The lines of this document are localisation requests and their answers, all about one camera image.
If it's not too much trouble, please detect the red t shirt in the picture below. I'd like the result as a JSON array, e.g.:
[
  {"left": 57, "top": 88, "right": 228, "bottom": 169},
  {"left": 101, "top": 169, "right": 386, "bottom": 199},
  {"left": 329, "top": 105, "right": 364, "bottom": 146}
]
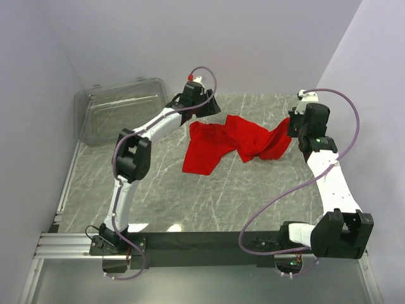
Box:
[{"left": 182, "top": 115, "right": 291, "bottom": 175}]

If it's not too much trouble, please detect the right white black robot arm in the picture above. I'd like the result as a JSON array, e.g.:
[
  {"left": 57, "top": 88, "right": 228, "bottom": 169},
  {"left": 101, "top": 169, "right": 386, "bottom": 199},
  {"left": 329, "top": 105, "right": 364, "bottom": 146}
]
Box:
[{"left": 278, "top": 101, "right": 374, "bottom": 259}]

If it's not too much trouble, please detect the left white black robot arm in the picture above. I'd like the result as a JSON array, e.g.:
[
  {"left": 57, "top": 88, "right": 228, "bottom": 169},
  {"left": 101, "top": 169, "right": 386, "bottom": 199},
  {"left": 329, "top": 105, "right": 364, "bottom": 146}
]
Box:
[{"left": 99, "top": 75, "right": 221, "bottom": 255}]

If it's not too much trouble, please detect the clear plastic storage bin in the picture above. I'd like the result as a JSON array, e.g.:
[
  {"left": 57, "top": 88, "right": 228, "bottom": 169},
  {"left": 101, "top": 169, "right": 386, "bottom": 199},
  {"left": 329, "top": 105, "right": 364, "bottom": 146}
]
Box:
[{"left": 74, "top": 77, "right": 168, "bottom": 146}]

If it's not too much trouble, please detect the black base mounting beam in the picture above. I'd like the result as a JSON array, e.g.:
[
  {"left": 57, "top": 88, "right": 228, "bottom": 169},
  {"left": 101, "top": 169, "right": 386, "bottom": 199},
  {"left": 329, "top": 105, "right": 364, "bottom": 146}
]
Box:
[{"left": 89, "top": 231, "right": 316, "bottom": 272}]

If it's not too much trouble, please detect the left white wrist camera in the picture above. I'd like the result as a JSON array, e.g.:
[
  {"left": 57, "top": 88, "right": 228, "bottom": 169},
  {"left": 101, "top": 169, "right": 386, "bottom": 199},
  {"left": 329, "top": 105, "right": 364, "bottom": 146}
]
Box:
[{"left": 187, "top": 74, "right": 203, "bottom": 86}]

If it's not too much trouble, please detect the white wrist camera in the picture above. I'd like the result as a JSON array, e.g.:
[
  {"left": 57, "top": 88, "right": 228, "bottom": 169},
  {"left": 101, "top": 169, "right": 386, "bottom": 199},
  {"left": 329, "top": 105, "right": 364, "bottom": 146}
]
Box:
[
  {"left": 294, "top": 90, "right": 319, "bottom": 115},
  {"left": 187, "top": 74, "right": 203, "bottom": 86}
]

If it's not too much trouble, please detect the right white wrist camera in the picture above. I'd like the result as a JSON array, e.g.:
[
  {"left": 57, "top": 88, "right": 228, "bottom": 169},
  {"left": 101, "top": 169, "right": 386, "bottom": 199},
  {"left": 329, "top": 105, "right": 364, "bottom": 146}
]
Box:
[{"left": 294, "top": 90, "right": 319, "bottom": 115}]

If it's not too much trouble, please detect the right aluminium side rail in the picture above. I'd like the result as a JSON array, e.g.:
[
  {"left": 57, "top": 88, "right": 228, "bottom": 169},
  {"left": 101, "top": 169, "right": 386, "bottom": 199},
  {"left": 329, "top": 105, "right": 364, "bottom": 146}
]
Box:
[{"left": 359, "top": 250, "right": 383, "bottom": 304}]

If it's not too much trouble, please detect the aluminium extrusion frame rail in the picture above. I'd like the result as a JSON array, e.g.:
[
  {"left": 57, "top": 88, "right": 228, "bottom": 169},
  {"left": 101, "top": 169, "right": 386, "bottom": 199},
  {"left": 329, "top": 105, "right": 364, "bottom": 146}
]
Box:
[{"left": 33, "top": 231, "right": 370, "bottom": 260}]

